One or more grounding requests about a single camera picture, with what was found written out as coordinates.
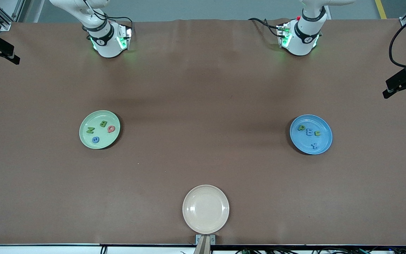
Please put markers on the blue foam letter E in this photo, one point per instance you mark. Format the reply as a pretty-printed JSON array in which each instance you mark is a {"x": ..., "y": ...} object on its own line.
[{"x": 309, "y": 132}]

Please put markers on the green foam letter N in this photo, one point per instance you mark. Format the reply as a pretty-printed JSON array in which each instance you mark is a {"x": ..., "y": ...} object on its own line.
[{"x": 90, "y": 130}]

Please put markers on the blue foam cross letter x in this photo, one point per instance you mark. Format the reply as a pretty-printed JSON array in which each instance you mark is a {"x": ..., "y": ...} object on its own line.
[{"x": 315, "y": 145}]

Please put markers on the green foam letter p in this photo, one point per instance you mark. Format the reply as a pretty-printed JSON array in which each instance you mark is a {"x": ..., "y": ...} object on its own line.
[{"x": 299, "y": 129}]

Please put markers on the green foam letter B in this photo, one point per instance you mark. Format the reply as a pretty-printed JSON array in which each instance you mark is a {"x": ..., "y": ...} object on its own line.
[{"x": 103, "y": 124}]

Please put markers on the blue foam letter C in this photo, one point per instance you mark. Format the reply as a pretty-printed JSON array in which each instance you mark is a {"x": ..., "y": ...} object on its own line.
[{"x": 93, "y": 139}]

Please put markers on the red foam letter Q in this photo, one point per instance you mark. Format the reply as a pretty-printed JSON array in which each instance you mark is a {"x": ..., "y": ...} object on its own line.
[{"x": 109, "y": 129}]

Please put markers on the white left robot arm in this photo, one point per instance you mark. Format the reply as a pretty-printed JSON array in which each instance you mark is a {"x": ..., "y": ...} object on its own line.
[{"x": 303, "y": 38}]

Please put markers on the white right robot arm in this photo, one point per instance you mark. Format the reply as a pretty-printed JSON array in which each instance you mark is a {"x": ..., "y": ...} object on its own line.
[{"x": 108, "y": 42}]

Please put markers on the blue plate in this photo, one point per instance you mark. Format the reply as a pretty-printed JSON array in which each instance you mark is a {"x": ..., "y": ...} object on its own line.
[{"x": 324, "y": 144}]

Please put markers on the light green plate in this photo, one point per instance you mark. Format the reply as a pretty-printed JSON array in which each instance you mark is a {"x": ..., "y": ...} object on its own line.
[{"x": 99, "y": 116}]

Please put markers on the silver base connector plate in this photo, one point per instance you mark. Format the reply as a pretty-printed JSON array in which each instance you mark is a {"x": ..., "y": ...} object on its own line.
[
  {"x": 127, "y": 35},
  {"x": 281, "y": 33}
]

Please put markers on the brown table cover mat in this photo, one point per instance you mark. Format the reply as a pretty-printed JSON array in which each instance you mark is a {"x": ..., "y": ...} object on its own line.
[{"x": 203, "y": 70}]

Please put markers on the beige plate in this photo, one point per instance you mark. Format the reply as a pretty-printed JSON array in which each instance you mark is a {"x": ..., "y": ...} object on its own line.
[{"x": 205, "y": 209}]

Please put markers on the black table edge rail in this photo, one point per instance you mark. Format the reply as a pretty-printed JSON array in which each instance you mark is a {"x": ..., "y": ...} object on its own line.
[{"x": 294, "y": 246}]

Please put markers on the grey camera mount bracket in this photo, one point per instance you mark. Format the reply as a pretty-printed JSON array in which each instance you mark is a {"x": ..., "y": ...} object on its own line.
[{"x": 205, "y": 247}]

